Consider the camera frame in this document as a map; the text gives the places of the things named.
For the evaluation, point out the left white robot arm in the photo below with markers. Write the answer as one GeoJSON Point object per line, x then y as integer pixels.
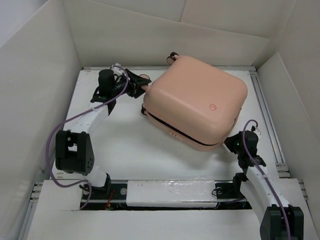
{"type": "Point", "coordinates": [74, 152]}

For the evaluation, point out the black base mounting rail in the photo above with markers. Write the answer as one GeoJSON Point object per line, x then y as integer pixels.
{"type": "Point", "coordinates": [170, 194]}

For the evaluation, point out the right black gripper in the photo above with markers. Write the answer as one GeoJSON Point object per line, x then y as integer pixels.
{"type": "Point", "coordinates": [228, 140]}

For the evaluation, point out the pink hard-shell suitcase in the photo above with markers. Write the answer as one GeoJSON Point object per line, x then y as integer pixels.
{"type": "Point", "coordinates": [194, 102]}

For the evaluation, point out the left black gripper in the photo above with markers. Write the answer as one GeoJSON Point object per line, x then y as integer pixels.
{"type": "Point", "coordinates": [135, 85]}

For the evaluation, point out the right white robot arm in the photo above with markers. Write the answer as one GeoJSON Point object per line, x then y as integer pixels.
{"type": "Point", "coordinates": [278, 218]}

